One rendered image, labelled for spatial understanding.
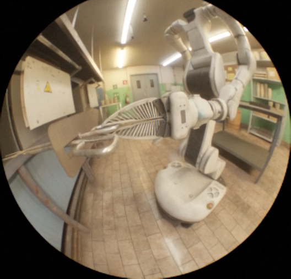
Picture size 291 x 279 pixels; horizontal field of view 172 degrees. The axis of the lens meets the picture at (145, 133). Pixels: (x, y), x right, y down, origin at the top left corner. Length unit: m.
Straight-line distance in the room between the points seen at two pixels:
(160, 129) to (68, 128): 0.17
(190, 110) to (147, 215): 0.93
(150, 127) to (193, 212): 0.56
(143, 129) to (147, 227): 0.87
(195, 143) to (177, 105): 0.37
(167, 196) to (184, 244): 0.50
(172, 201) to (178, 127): 0.53
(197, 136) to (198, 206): 0.41
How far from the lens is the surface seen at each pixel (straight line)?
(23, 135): 0.69
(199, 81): 0.49
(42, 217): 0.78
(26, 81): 0.64
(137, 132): 0.19
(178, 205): 0.64
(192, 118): 0.21
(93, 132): 0.17
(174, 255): 0.94
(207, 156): 0.52
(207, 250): 1.00
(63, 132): 0.15
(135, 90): 4.52
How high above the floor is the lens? 0.93
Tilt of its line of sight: 21 degrees down
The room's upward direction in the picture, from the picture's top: 8 degrees counter-clockwise
